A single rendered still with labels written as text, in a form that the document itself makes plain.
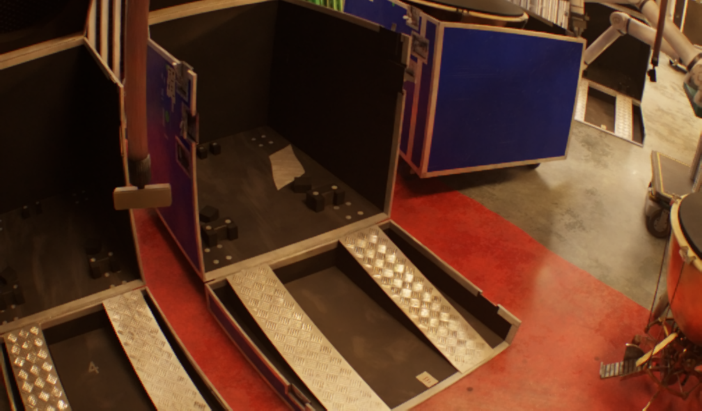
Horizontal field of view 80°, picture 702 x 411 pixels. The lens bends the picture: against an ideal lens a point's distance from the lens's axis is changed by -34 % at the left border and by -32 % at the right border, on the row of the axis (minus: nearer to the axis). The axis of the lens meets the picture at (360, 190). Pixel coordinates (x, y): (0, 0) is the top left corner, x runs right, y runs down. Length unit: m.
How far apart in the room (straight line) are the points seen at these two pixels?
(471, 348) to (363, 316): 0.44
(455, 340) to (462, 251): 0.65
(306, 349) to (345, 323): 0.27
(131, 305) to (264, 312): 0.53
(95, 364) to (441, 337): 1.35
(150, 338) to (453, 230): 1.58
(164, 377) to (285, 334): 0.52
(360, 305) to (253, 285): 0.42
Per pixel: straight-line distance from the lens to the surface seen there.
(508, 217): 3.00
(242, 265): 2.19
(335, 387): 1.92
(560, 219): 3.13
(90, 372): 2.05
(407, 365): 2.07
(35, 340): 2.05
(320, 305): 2.26
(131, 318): 2.03
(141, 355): 1.94
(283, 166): 2.79
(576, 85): 3.25
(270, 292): 2.12
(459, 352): 2.13
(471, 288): 2.27
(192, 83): 1.75
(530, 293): 2.54
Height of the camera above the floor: 1.54
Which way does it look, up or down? 31 degrees down
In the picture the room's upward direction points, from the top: 6 degrees clockwise
